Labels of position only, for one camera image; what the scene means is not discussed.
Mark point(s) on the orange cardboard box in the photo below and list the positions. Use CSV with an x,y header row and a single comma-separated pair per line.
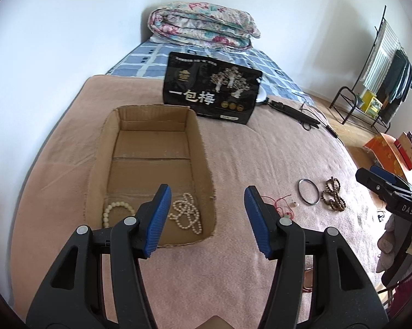
x,y
384,150

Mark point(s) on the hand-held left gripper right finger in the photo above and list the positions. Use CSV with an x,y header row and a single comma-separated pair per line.
x,y
257,219

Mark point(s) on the pink blanket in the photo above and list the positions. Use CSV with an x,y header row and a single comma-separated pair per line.
x,y
247,150

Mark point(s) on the metal bangle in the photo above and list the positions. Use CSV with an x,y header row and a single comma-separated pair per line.
x,y
299,192

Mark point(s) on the black clothes rack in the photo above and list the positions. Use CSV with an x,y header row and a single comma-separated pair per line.
x,y
344,104

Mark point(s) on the dark hanging clothes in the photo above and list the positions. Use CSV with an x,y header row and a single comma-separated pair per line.
x,y
397,82

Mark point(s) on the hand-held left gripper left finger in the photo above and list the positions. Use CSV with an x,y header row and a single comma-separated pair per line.
x,y
158,219

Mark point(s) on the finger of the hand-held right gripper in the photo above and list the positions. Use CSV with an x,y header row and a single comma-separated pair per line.
x,y
372,180
385,173

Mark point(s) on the black printed bag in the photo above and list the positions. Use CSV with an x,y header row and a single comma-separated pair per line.
x,y
199,85

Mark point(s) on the yellow green box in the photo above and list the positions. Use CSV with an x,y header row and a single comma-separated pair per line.
x,y
372,104

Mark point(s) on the striped hanging cloth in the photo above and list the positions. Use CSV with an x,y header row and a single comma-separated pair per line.
x,y
380,54

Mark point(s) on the black hair straightener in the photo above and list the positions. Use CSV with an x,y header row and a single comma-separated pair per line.
x,y
295,113

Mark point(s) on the folded floral quilt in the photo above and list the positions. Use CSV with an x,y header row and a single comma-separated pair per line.
x,y
199,20

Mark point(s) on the red and white box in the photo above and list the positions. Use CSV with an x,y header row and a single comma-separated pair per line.
x,y
409,147

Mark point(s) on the white round dish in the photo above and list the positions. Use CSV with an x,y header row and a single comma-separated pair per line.
x,y
261,94

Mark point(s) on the blue checked bedsheet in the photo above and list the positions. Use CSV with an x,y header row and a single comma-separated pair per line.
x,y
147,61

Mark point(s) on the person's right hand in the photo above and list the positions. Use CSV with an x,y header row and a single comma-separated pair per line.
x,y
389,243

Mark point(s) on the dark red cloth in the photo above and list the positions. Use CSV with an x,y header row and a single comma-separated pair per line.
x,y
403,298

